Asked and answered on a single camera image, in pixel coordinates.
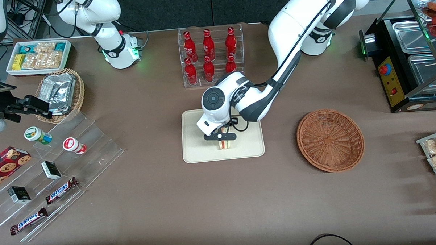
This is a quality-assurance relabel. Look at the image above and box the triangular sandwich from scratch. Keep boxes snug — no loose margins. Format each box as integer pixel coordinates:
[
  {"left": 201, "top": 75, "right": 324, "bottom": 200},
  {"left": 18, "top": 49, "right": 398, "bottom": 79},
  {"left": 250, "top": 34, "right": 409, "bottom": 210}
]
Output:
[{"left": 217, "top": 127, "right": 237, "bottom": 150}]

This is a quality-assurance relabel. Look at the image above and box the cream plastic tray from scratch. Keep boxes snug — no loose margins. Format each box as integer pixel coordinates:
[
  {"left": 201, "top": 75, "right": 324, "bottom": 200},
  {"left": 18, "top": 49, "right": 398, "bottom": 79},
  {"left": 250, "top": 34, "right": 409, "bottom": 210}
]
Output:
[{"left": 181, "top": 107, "right": 266, "bottom": 164}]

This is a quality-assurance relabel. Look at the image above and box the light wicker basket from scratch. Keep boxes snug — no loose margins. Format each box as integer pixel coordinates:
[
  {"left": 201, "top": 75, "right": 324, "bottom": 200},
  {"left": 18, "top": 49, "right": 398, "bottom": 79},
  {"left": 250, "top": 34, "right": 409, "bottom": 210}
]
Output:
[{"left": 34, "top": 68, "right": 86, "bottom": 125}]

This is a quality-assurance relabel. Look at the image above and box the brown wicker basket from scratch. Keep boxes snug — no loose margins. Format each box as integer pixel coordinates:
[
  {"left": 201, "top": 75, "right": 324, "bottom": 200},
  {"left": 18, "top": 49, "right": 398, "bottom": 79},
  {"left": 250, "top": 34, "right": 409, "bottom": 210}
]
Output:
[{"left": 295, "top": 108, "right": 366, "bottom": 174}]

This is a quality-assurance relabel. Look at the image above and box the tray of packaged snacks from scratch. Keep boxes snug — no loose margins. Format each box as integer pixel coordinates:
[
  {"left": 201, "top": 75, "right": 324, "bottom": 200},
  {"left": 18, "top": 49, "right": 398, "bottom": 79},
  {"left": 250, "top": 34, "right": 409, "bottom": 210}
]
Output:
[{"left": 415, "top": 128, "right": 436, "bottom": 207}]

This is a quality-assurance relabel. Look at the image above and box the green lid yogurt cup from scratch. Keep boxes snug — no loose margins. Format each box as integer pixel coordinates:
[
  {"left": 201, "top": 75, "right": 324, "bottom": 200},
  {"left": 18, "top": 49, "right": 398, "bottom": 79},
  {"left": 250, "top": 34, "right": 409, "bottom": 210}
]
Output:
[{"left": 24, "top": 126, "right": 53, "bottom": 146}]

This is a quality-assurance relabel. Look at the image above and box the silver foil pack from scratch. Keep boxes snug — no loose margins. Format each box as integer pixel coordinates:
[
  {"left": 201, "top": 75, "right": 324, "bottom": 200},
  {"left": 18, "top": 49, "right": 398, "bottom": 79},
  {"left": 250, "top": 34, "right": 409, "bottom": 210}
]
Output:
[{"left": 39, "top": 73, "right": 77, "bottom": 116}]

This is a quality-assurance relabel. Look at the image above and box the red lid yogurt cup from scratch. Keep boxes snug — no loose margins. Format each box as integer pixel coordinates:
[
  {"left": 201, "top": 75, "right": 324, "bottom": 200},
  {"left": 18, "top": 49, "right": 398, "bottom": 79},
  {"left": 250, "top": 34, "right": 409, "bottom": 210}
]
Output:
[{"left": 62, "top": 137, "right": 87, "bottom": 155}]

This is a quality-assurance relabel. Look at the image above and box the clear cracker bag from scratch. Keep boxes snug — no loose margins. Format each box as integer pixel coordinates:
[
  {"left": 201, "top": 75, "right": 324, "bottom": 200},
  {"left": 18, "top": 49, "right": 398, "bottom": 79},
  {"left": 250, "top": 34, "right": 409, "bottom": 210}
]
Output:
[
  {"left": 38, "top": 51, "right": 64, "bottom": 70},
  {"left": 21, "top": 53, "right": 42, "bottom": 70},
  {"left": 35, "top": 41, "right": 57, "bottom": 54}
]

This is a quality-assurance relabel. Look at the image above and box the yellow snack pack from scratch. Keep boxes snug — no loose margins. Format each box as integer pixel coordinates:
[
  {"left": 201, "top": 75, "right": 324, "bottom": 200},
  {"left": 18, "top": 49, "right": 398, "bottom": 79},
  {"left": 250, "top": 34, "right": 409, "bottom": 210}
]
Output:
[{"left": 12, "top": 54, "right": 26, "bottom": 71}]

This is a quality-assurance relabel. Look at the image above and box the white snack bin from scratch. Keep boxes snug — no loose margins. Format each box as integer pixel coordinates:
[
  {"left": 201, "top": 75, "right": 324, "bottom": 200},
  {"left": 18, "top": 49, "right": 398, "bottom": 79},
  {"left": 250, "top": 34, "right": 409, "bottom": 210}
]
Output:
[{"left": 5, "top": 39, "right": 73, "bottom": 77}]

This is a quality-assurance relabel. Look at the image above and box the small black box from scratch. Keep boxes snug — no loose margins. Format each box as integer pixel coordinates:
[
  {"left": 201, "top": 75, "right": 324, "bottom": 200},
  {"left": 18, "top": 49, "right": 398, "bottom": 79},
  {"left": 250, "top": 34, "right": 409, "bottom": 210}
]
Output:
[
  {"left": 41, "top": 160, "right": 62, "bottom": 180},
  {"left": 7, "top": 185, "right": 32, "bottom": 204}
]

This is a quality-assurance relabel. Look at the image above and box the red cola bottle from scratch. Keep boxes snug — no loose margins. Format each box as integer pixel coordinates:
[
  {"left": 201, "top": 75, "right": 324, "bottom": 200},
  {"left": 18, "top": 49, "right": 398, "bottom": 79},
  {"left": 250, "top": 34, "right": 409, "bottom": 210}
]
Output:
[
  {"left": 202, "top": 55, "right": 216, "bottom": 83},
  {"left": 184, "top": 57, "right": 198, "bottom": 86},
  {"left": 224, "top": 54, "right": 237, "bottom": 75},
  {"left": 224, "top": 26, "right": 238, "bottom": 59},
  {"left": 202, "top": 28, "right": 216, "bottom": 62},
  {"left": 183, "top": 30, "right": 199, "bottom": 63}
]

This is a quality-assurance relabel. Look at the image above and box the red cookie box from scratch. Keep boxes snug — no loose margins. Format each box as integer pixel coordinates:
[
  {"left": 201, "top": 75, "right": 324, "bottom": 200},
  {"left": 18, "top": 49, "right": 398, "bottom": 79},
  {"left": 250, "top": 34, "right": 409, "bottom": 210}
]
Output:
[{"left": 0, "top": 145, "right": 33, "bottom": 192}]

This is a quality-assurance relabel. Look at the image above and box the clear acrylic stepped stand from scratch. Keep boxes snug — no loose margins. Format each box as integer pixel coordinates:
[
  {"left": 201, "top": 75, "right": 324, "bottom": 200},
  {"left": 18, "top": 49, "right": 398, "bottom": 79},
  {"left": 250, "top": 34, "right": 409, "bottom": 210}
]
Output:
[{"left": 0, "top": 110, "right": 128, "bottom": 244}]

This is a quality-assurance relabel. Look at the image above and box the snickers bar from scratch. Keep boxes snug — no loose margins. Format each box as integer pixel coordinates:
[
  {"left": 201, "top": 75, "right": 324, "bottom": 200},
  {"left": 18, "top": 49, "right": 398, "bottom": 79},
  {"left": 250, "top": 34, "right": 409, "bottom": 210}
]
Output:
[
  {"left": 45, "top": 177, "right": 80, "bottom": 205},
  {"left": 9, "top": 207, "right": 49, "bottom": 236}
]

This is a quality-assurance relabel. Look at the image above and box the clear acrylic bottle rack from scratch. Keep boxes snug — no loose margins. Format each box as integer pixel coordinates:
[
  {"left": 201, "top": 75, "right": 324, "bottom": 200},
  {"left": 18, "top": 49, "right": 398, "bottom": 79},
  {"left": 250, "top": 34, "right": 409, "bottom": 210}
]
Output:
[{"left": 178, "top": 24, "right": 245, "bottom": 89}]

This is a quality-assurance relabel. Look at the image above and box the black food warmer machine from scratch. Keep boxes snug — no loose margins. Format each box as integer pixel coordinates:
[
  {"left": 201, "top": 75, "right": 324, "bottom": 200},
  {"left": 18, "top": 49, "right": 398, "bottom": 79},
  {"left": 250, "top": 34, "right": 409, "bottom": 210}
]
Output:
[{"left": 357, "top": 0, "right": 436, "bottom": 114}]

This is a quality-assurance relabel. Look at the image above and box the grey metal frame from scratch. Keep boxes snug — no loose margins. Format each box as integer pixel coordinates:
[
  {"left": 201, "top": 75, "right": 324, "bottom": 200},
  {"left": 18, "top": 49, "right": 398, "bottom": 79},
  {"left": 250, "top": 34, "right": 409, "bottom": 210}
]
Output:
[{"left": 4, "top": 0, "right": 49, "bottom": 40}]

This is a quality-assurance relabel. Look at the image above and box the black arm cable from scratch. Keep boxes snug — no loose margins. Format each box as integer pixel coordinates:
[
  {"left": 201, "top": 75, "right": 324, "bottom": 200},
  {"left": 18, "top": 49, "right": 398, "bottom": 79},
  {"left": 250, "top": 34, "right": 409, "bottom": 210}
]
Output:
[{"left": 226, "top": 0, "right": 361, "bottom": 133}]

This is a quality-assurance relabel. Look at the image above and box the black floor cable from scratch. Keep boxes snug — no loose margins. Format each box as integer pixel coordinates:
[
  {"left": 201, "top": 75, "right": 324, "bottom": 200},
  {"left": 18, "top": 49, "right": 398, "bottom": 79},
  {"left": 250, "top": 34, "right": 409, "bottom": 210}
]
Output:
[{"left": 305, "top": 233, "right": 357, "bottom": 245}]

